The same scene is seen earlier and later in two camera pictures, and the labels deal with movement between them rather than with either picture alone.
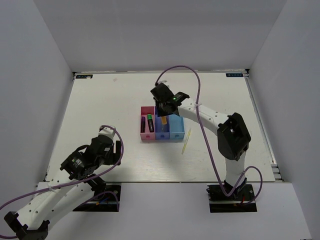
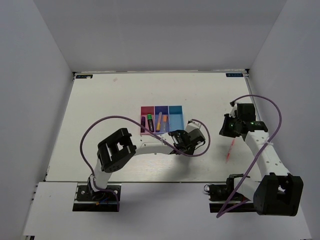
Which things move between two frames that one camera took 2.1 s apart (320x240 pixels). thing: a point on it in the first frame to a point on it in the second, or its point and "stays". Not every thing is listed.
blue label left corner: [84, 76] stays
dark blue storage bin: [159, 134] stays
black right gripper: [160, 112] to [224, 130]
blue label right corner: [234, 74] stays
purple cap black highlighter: [143, 124] stays
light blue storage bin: [177, 129] stays
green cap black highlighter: [149, 118] stays
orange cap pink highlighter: [164, 120] to [158, 128]
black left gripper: [114, 157] to [191, 151]
